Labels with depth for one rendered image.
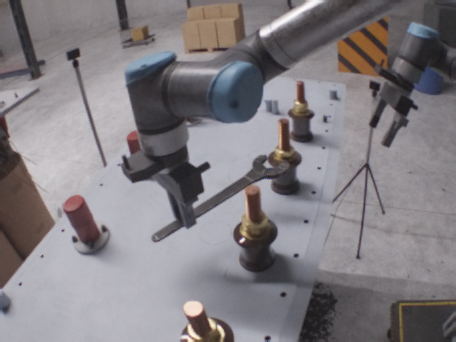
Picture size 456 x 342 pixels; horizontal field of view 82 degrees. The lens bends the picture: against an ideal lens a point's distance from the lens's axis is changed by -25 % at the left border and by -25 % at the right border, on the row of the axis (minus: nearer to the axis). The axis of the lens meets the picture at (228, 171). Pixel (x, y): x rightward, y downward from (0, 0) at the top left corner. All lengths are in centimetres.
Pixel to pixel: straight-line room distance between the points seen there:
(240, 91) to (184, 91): 8
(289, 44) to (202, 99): 17
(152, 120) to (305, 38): 27
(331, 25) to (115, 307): 71
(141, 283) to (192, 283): 12
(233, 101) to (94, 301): 57
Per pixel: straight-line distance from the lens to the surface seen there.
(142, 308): 75
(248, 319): 69
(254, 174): 81
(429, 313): 205
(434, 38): 92
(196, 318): 48
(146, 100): 52
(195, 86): 47
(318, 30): 51
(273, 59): 55
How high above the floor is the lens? 197
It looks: 36 degrees down
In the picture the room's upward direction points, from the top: 8 degrees counter-clockwise
